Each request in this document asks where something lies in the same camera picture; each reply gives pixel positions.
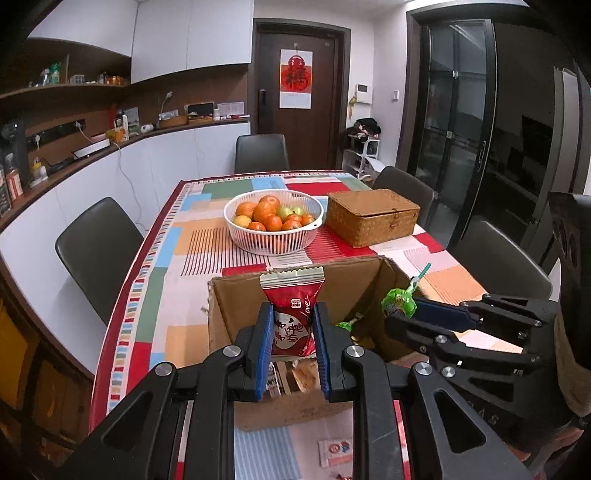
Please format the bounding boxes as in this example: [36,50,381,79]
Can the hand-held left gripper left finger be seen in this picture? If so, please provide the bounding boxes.
[60,302,275,480]

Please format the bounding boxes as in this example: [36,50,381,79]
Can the glass display cabinet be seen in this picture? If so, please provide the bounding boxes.
[0,272,98,480]

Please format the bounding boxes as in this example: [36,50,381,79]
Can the white plastic fruit basket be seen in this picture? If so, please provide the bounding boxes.
[223,189,324,256]

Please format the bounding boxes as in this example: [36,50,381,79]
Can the white wall cabinets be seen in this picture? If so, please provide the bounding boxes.
[28,0,254,84]

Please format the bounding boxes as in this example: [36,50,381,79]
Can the person's right forearm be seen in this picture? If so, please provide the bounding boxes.
[522,314,591,480]

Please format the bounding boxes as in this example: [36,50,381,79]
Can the black coffee machine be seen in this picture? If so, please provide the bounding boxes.
[0,121,33,185]

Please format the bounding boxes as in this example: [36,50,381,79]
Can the red wall calendar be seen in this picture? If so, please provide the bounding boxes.
[279,48,314,110]

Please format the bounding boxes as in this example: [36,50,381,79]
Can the brown cardboard box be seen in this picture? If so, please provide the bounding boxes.
[207,255,435,433]

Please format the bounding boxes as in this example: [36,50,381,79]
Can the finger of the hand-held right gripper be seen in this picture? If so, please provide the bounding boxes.
[412,292,560,339]
[384,314,542,378]

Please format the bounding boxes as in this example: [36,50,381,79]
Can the pile of oranges and apples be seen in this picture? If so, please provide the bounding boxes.
[233,195,317,232]

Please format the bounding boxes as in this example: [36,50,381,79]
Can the glass sliding door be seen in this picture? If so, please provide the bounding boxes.
[406,9,499,232]

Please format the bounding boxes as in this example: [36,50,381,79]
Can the black bag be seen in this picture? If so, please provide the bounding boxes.
[347,117,382,139]

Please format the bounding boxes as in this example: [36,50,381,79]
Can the red heart snack packet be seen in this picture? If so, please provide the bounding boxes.
[259,266,325,357]

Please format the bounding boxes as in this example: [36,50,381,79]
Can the black and white box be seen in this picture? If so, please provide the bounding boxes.
[185,102,215,121]

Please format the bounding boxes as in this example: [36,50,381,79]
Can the grey door frame post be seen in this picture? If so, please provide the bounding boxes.
[551,65,591,204]

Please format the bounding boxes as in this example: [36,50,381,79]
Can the white base cabinets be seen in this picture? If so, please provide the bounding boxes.
[0,120,252,324]

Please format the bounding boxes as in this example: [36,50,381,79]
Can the pink long snack packet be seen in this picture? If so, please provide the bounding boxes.
[318,438,355,468]

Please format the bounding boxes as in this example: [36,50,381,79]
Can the woven lidded basket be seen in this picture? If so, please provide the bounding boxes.
[327,189,421,248]

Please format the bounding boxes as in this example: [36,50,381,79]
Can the green lollipop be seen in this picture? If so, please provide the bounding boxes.
[381,263,432,320]

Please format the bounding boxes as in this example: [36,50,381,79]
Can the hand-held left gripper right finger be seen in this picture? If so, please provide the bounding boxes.
[313,302,532,480]

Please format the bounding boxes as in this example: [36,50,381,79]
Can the dark brown door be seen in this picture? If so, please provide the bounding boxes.
[253,18,349,174]

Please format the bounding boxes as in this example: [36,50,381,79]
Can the white stool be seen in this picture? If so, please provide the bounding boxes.
[344,137,382,178]

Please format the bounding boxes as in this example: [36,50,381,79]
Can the grey dining chair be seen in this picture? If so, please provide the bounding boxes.
[54,197,145,326]
[234,134,290,175]
[450,220,553,301]
[372,165,435,229]

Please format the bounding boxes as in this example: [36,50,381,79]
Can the clear water bottle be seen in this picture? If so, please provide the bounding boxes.
[4,154,24,199]

